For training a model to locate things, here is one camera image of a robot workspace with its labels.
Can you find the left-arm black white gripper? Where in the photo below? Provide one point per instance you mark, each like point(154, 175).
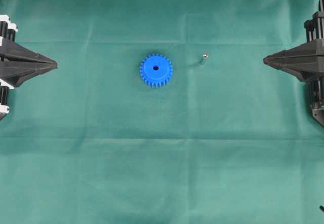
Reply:
point(24, 64)

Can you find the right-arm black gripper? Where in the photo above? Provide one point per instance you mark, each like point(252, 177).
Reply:
point(314, 30)

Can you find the blue plastic gear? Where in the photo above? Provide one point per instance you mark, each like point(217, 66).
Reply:
point(156, 70)

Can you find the green cloth mat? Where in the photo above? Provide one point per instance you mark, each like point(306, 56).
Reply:
point(230, 141)

